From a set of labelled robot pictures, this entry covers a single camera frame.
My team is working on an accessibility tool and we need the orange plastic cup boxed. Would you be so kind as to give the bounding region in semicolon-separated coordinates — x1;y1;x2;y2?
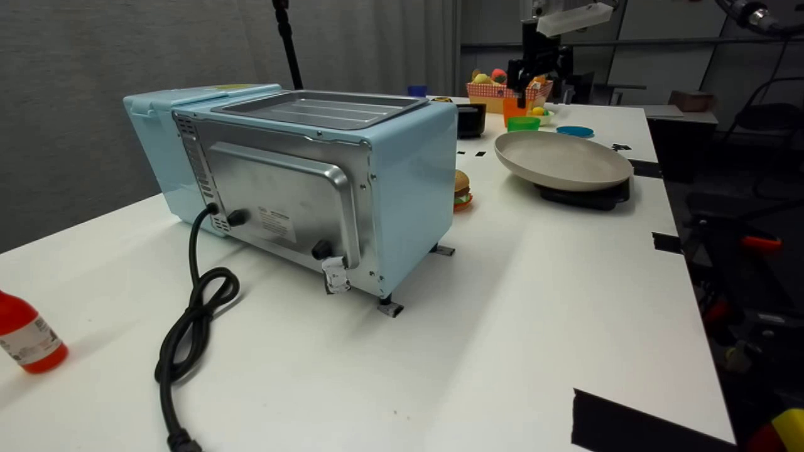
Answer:
500;88;531;121

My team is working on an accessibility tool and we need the black power cord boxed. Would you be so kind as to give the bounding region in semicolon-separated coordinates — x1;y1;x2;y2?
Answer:
153;203;246;452

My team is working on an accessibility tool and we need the red tool handle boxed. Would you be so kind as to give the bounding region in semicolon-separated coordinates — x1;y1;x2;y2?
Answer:
739;233;787;255

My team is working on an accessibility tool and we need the cardboard toy box gingham trim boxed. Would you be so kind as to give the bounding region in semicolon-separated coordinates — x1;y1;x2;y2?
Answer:
466;68;507;105

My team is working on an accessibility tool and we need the yellow and red object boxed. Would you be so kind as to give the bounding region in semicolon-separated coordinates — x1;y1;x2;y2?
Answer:
747;406;804;452

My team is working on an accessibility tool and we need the grey curtain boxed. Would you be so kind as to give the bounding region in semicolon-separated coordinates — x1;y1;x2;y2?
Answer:
0;0;462;245

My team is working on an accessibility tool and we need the small red bottle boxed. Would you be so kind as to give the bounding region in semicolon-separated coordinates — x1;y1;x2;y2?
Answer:
0;288;70;377

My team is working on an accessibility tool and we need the black camera stand pole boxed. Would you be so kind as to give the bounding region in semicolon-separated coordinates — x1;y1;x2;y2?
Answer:
268;0;306;91

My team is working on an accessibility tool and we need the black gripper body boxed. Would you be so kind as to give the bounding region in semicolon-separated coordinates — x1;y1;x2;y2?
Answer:
520;23;579;86

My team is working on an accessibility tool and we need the beige round plate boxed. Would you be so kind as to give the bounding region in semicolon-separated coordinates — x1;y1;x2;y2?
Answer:
493;127;636;193

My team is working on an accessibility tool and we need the toy burger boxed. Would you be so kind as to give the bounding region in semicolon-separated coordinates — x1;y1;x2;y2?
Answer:
452;168;474;213

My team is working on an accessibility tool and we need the green translucent plastic cup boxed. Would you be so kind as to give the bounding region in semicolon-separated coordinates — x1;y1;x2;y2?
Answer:
505;112;542;136

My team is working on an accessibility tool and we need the light blue toaster oven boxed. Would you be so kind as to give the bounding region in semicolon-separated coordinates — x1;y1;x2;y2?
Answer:
121;80;459;317

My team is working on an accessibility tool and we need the black cup with grey handle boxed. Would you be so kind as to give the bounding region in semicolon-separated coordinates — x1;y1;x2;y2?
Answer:
456;100;488;141

